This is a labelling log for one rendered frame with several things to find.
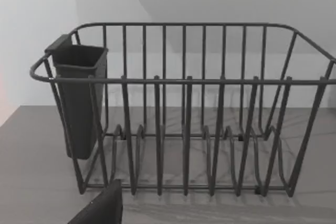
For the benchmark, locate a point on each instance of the dark grey cutlery holder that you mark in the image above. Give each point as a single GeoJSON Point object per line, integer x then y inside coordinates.
{"type": "Point", "coordinates": [78, 98]}

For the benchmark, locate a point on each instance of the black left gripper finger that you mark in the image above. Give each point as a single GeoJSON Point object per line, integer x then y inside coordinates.
{"type": "Point", "coordinates": [107, 205]}

